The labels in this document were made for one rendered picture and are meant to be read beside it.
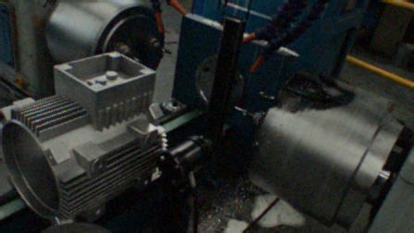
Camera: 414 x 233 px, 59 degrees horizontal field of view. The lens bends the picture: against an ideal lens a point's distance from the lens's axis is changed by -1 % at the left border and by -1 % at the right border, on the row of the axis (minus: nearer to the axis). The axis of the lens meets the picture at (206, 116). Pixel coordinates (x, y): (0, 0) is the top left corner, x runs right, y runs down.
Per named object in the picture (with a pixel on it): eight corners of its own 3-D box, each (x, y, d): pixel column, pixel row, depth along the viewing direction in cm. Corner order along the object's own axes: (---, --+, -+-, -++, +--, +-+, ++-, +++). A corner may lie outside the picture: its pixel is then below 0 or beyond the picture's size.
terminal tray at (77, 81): (113, 87, 68) (114, 50, 64) (153, 110, 63) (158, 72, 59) (54, 105, 59) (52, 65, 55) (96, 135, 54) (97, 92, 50)
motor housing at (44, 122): (97, 143, 77) (98, 60, 68) (162, 190, 69) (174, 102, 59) (2, 187, 63) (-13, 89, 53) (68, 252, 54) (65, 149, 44)
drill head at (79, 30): (90, 48, 122) (90, -31, 109) (171, 90, 105) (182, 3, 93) (17, 64, 103) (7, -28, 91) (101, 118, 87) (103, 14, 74)
